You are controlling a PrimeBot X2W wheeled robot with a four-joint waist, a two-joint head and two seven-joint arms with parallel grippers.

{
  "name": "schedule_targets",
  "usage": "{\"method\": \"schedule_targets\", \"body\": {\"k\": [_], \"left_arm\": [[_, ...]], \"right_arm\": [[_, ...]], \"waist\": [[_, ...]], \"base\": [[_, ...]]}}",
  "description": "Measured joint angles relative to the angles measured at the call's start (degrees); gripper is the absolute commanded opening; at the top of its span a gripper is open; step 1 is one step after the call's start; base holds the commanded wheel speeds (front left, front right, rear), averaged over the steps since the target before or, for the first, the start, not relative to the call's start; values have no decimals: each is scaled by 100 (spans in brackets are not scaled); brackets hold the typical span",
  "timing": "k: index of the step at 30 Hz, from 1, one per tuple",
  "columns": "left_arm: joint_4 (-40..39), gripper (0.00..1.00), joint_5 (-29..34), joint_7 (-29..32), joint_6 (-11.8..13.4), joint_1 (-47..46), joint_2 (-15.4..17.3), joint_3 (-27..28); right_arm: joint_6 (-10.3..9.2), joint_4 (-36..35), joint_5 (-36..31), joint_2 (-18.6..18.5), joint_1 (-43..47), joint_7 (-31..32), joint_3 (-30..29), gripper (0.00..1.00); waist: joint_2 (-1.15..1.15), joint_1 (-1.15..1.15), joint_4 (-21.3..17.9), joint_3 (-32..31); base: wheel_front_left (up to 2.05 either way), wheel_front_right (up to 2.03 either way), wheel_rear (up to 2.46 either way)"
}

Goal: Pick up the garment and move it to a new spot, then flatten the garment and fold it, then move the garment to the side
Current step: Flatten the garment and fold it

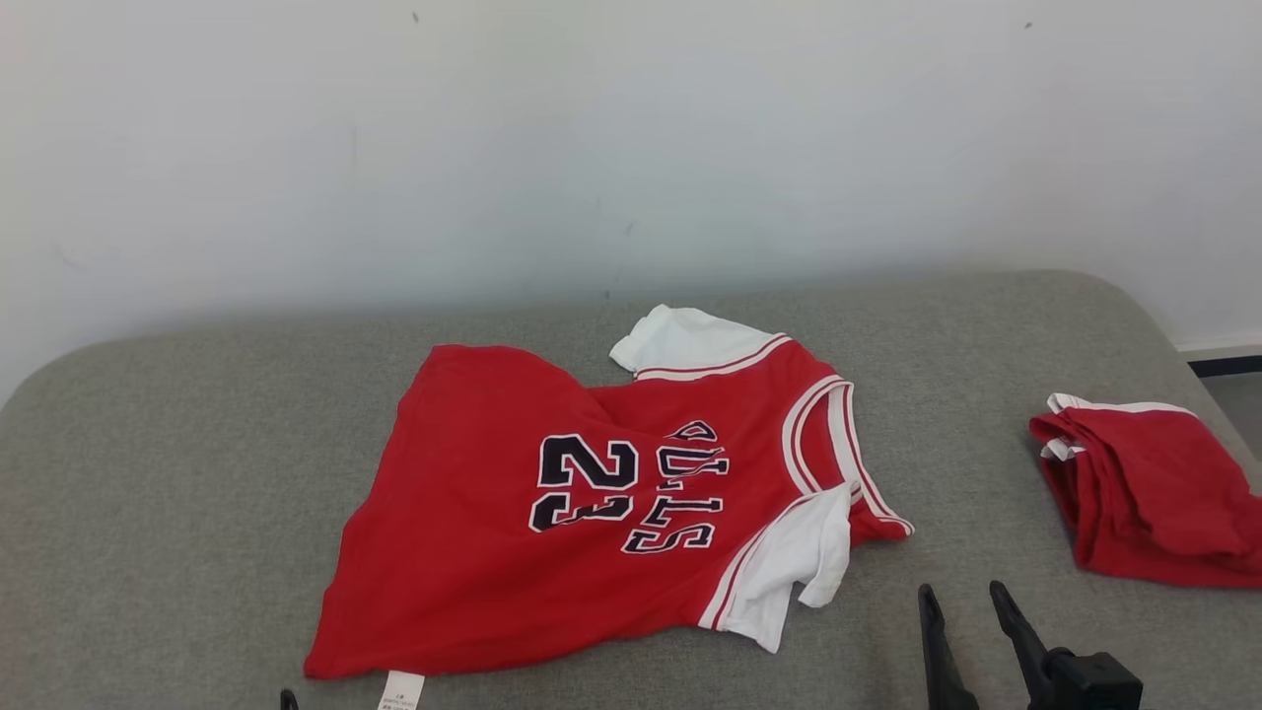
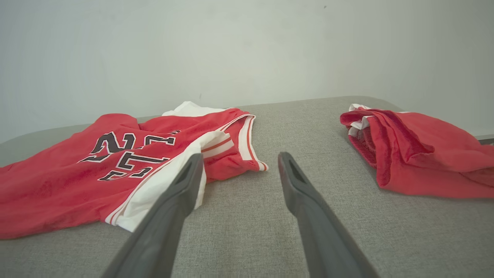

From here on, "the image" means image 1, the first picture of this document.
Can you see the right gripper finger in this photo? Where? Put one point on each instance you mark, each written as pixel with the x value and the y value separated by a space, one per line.
pixel 1020 636
pixel 945 661

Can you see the red basketball shorts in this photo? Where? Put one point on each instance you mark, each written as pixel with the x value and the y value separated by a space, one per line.
pixel 1154 503

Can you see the red basketball jersey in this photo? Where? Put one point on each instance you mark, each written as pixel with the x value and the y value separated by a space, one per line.
pixel 473 552

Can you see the grey fabric sofa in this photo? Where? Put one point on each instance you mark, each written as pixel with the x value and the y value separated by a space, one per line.
pixel 197 473

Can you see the white baseboard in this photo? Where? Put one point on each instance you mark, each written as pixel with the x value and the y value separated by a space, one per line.
pixel 1223 347

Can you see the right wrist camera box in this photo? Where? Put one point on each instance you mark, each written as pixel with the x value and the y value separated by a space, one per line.
pixel 1094 682

